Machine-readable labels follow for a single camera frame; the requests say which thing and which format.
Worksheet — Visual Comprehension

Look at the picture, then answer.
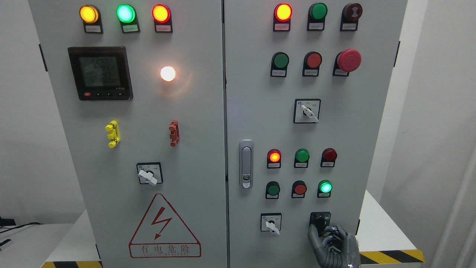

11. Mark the grey electrical cabinet left door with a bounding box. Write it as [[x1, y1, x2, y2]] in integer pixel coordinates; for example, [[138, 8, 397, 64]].
[[29, 0, 227, 268]]

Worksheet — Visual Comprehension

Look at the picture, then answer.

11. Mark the green push button upper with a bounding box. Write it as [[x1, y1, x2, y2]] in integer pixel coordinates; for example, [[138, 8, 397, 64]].
[[270, 51, 289, 77]]

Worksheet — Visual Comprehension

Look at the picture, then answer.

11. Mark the red push button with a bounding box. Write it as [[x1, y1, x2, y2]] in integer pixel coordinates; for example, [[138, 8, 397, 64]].
[[291, 180, 307, 198], [302, 51, 322, 77]]

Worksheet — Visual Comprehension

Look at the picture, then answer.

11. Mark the black device with antenna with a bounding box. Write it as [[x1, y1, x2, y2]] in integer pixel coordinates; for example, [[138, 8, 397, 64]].
[[0, 218, 16, 227]]

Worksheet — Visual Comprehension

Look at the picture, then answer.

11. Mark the white selector switch upper right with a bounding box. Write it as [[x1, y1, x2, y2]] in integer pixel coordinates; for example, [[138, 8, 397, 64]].
[[293, 99, 321, 124]]

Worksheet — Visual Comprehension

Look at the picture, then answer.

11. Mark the silver door handle lock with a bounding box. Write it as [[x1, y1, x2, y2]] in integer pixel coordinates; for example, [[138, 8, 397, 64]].
[[239, 139, 254, 189]]

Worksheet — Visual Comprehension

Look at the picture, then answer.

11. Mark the red push button lower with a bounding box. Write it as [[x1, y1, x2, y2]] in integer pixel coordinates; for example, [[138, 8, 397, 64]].
[[291, 180, 307, 198]]

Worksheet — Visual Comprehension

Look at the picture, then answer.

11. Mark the white selector switch left door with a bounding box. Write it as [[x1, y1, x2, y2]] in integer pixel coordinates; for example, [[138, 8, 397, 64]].
[[136, 162, 163, 186]]

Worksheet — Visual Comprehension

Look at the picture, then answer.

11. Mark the white glowing lamp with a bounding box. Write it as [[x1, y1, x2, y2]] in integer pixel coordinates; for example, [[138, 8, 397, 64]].
[[160, 66, 177, 82]]

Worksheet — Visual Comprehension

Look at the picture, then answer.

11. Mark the red electric hazard warning sticker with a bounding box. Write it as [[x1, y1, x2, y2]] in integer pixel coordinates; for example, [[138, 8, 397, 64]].
[[129, 193, 201, 258]]

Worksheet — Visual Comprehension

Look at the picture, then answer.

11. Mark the dark red buzzer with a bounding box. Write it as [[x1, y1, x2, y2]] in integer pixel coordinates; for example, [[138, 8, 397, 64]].
[[340, 3, 363, 32]]

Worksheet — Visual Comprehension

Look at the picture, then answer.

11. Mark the red emergency stop mushroom button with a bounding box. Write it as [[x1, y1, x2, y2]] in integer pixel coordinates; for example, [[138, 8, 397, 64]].
[[332, 49, 362, 77]]

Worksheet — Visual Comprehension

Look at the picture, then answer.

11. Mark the red push button upper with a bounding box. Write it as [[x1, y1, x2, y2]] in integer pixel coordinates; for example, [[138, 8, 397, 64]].
[[302, 51, 322, 77]]

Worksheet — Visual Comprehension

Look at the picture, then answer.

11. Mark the green indicator middle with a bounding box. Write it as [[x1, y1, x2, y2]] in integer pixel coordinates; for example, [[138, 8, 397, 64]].
[[293, 148, 310, 168]]

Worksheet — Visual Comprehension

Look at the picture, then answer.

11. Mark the black cable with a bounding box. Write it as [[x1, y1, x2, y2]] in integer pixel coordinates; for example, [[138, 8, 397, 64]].
[[0, 222, 43, 234]]

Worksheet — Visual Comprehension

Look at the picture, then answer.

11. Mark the green indicator top right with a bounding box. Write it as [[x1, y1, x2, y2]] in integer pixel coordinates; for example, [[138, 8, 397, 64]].
[[307, 2, 328, 32]]

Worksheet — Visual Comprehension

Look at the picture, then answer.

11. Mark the red indicator middle right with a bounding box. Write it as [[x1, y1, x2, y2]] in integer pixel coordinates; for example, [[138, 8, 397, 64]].
[[320, 148, 338, 168]]

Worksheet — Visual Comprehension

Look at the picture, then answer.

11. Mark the black rotary knob switch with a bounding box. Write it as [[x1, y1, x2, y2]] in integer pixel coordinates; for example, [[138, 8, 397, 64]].
[[309, 211, 331, 229]]

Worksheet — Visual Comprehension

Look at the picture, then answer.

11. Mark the grey electrical cabinet right door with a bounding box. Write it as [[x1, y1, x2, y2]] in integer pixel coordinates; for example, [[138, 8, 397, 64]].
[[224, 0, 407, 268]]

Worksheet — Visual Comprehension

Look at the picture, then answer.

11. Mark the small white black adapter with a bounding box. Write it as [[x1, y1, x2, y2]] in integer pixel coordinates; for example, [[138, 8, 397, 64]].
[[0, 239, 12, 251]]

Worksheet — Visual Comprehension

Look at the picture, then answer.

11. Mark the green push button lower right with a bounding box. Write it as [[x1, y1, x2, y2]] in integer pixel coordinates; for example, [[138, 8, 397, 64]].
[[317, 180, 332, 198]]

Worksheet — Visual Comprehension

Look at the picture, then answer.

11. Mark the red lit indicator middle left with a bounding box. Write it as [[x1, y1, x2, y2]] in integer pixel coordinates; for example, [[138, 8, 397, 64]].
[[267, 149, 281, 169]]

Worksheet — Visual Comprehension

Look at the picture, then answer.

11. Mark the red terminal connector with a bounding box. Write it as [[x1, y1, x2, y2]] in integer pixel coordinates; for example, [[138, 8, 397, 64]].
[[168, 120, 180, 147]]

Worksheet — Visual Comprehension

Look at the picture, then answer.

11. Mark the green push button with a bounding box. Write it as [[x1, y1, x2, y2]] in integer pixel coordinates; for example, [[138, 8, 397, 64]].
[[265, 181, 280, 200], [270, 51, 289, 77], [317, 180, 332, 198]]

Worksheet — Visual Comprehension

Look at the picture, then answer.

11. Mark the red lit indicator light left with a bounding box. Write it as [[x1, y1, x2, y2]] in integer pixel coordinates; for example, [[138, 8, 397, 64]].
[[152, 4, 173, 33]]

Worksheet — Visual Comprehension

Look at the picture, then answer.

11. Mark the white selector switch lower right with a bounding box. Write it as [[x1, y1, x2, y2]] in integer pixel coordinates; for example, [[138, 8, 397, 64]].
[[260, 213, 282, 235]]

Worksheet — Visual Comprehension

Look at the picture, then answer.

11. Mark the red lit indicator top right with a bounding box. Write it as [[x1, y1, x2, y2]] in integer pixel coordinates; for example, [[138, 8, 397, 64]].
[[273, 2, 293, 32]]

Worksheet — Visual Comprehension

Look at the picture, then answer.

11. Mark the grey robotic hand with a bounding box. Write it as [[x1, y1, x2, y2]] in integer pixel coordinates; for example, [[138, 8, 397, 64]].
[[308, 224, 361, 268]]

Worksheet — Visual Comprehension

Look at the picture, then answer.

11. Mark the green push button lower left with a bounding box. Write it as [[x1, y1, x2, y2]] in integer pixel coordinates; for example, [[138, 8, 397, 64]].
[[265, 181, 280, 200]]

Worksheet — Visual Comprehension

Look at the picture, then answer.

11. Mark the white table with hazard stripes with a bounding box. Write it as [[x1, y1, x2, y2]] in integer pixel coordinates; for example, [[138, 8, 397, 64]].
[[43, 192, 425, 268]]

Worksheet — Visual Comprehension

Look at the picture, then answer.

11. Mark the grey electrical cabinet door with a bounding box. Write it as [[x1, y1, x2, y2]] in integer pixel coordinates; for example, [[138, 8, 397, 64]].
[[29, 0, 227, 268], [224, 0, 407, 268]]

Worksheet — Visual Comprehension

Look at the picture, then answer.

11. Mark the yellow terminal connector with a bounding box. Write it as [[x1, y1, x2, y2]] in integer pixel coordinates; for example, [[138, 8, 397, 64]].
[[105, 120, 120, 148]]

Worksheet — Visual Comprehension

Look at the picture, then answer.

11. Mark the black digital power meter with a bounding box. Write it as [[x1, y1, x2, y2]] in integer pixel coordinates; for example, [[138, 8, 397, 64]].
[[68, 46, 133, 101]]

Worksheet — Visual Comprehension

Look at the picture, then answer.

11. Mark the green lit indicator light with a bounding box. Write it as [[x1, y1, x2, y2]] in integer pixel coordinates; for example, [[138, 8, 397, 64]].
[[116, 4, 141, 33]]

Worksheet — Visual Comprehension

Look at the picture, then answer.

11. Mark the yellow indicator light top left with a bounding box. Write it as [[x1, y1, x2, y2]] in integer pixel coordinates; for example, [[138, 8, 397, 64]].
[[79, 4, 103, 34]]

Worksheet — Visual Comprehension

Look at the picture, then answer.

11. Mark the white selector switch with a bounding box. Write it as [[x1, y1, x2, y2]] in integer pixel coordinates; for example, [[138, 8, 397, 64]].
[[260, 213, 282, 235], [293, 99, 321, 124]]

